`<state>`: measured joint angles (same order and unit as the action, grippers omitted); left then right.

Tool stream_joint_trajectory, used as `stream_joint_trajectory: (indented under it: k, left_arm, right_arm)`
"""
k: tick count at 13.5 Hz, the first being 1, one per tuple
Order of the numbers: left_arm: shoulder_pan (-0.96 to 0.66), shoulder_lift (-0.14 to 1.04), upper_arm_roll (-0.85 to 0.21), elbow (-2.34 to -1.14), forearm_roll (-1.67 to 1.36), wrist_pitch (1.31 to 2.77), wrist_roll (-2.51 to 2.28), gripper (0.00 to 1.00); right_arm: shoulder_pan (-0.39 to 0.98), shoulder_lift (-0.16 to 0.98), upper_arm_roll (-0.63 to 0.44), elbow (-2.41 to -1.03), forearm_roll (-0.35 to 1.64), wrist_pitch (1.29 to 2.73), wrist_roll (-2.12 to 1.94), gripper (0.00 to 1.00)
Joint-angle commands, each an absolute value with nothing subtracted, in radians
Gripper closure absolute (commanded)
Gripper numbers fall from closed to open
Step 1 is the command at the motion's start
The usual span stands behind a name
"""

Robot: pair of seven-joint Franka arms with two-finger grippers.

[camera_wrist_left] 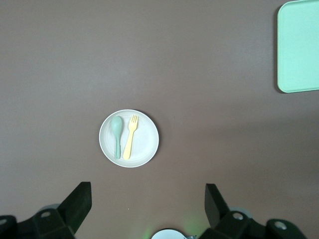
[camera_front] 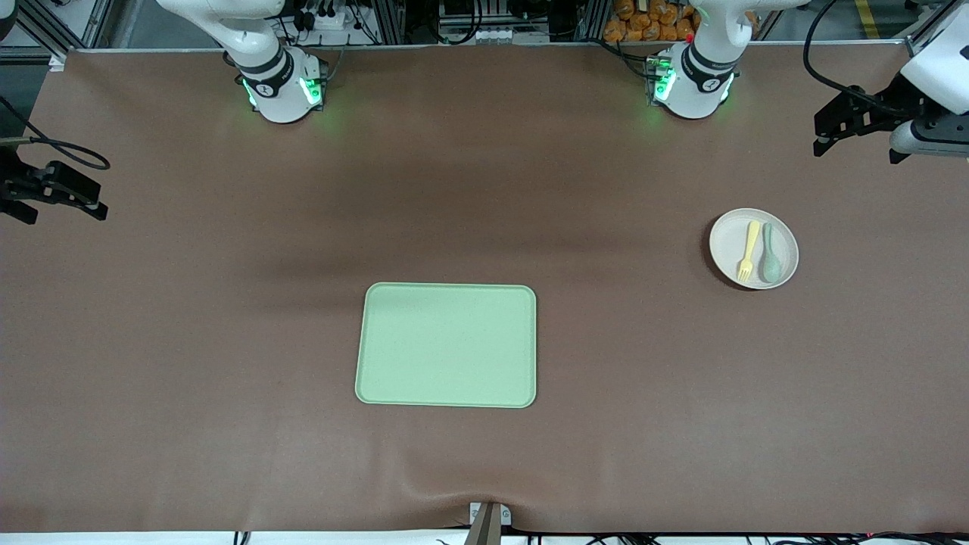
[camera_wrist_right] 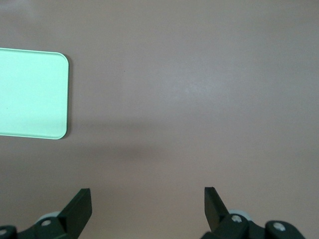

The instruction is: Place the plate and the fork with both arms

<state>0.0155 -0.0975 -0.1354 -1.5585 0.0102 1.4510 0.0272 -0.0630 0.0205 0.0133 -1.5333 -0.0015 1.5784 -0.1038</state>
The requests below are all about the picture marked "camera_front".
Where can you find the aluminium frame rail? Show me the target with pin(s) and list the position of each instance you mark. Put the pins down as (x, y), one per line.
(917, 47)
(57, 59)

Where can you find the light green rectangular tray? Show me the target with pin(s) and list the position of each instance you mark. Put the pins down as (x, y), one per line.
(447, 348)

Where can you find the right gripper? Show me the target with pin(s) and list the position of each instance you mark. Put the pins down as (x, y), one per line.
(17, 184)

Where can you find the yellow plastic fork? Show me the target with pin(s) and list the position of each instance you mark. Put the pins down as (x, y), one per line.
(751, 242)

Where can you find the pile of orange objects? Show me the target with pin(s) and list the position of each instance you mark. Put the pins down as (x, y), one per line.
(643, 26)

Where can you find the brown table mat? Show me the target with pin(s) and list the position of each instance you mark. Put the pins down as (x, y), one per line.
(227, 341)

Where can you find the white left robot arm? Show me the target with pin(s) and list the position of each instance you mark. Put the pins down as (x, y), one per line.
(693, 91)

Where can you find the round beige plate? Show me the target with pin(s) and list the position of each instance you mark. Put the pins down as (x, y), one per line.
(728, 242)

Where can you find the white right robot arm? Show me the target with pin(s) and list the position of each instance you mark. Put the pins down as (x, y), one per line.
(276, 94)

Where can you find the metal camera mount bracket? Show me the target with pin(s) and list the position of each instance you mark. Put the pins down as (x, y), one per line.
(488, 526)

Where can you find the pale green plastic spoon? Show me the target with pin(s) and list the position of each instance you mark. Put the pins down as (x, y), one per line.
(771, 265)

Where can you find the white terminal block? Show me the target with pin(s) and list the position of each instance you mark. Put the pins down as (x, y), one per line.
(492, 34)

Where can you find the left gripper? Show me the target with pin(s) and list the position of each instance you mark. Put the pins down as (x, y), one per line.
(890, 104)

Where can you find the white power strip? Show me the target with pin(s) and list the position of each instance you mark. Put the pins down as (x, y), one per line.
(325, 21)

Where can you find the aluminium frame post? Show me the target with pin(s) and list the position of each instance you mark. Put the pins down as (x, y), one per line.
(590, 21)
(390, 23)

